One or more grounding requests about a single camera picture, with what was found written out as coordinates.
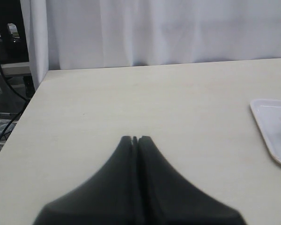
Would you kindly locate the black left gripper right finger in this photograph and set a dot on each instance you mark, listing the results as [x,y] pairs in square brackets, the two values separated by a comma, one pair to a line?
[170,199]

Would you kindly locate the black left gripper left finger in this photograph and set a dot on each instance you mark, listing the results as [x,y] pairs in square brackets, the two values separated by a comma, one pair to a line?
[110,197]

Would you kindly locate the white plastic tray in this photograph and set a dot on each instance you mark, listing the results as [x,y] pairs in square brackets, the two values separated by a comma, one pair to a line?
[267,114]

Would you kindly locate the white curtain backdrop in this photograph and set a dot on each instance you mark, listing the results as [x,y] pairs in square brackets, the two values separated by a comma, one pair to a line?
[68,34]

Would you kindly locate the dark monitor on shelf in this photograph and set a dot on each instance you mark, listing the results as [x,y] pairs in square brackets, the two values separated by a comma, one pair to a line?
[13,45]

